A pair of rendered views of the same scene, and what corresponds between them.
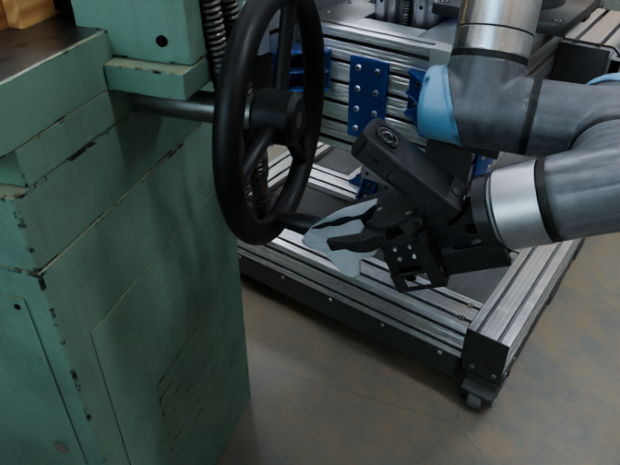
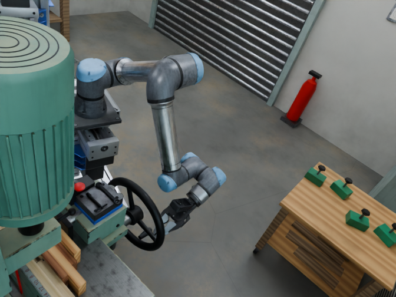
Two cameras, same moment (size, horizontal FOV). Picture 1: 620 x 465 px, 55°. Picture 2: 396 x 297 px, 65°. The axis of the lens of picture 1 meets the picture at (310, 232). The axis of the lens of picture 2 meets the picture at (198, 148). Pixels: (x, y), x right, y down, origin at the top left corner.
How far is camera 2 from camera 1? 0.99 m
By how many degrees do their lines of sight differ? 62
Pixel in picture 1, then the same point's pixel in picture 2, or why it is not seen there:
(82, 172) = not seen: hidden behind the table
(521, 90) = (184, 172)
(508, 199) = (203, 197)
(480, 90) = (180, 177)
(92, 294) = not seen: outside the picture
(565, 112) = (193, 171)
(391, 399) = not seen: hidden behind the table
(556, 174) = (208, 188)
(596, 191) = (215, 187)
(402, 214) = (183, 214)
